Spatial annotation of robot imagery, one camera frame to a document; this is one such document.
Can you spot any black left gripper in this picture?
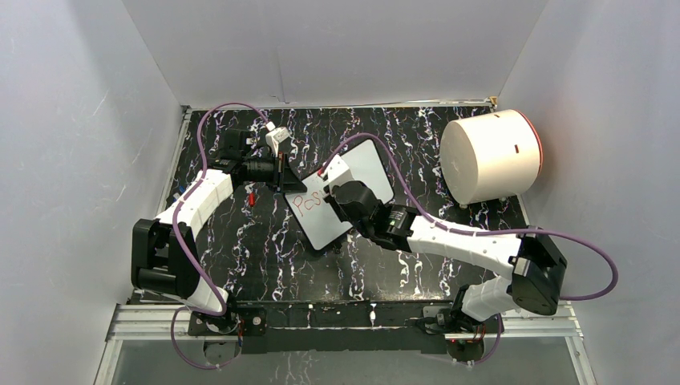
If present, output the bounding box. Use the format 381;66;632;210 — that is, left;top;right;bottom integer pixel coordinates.
244;152;308;195

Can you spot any small white whiteboard black frame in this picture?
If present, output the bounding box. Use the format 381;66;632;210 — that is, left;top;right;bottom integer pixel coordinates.
284;140;395;250

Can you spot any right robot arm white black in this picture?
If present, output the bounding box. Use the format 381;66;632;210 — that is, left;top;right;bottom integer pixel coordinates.
325;181;567;332

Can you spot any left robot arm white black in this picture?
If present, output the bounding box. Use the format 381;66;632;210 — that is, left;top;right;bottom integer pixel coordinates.
131;127;307;334

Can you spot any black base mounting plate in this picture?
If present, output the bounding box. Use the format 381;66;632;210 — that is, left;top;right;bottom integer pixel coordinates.
237;300;451;355

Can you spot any white cylindrical drum red rim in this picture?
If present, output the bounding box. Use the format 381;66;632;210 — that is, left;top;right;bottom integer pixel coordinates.
439;109;544;205

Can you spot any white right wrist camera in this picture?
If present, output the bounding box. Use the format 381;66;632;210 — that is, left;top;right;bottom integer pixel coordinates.
317;155;354;195

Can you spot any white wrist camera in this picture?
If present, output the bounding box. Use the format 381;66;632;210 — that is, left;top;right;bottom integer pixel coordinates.
317;155;354;195
265;121;291;156

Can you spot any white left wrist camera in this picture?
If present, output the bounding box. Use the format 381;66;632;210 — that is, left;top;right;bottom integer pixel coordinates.
265;121;291;156

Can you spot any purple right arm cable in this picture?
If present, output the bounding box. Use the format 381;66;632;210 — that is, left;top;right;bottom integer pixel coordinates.
318;132;620;367

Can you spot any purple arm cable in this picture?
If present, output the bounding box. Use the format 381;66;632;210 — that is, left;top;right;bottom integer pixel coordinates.
318;132;620;367
169;103;272;371

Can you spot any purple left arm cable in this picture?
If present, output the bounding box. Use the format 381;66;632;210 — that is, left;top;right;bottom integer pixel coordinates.
169;103;272;371

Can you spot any aluminium front frame rail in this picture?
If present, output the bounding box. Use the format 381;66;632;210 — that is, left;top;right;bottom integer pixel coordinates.
95;302;597;384

